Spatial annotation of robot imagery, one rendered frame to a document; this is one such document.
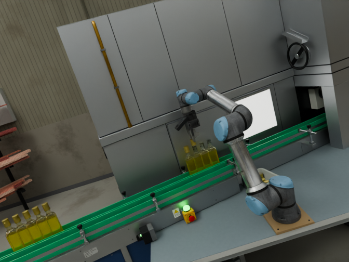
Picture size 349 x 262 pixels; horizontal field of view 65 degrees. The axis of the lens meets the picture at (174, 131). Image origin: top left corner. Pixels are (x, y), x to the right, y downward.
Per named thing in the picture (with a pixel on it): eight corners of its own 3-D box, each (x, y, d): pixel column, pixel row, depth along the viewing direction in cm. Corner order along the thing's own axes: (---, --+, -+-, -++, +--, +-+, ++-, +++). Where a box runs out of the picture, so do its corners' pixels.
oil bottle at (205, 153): (212, 173, 202) (204, 146, 196) (215, 175, 196) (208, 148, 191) (205, 175, 200) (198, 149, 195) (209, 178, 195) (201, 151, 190)
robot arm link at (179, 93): (178, 91, 175) (173, 92, 183) (183, 107, 178) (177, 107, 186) (188, 88, 178) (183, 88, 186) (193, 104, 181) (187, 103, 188)
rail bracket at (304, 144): (305, 148, 216) (300, 122, 210) (322, 153, 200) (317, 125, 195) (300, 151, 215) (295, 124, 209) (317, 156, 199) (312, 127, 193)
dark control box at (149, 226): (154, 233, 174) (150, 222, 172) (157, 239, 166) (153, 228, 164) (142, 238, 172) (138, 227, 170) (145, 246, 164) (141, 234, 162)
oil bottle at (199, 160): (205, 176, 200) (198, 149, 195) (209, 178, 195) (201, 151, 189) (199, 179, 199) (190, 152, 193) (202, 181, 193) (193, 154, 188)
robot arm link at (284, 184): (300, 199, 144) (297, 177, 140) (282, 210, 139) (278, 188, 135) (283, 191, 155) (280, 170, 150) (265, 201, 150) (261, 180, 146)
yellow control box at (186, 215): (192, 214, 180) (189, 205, 179) (197, 220, 173) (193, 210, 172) (183, 219, 179) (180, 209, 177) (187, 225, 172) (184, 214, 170)
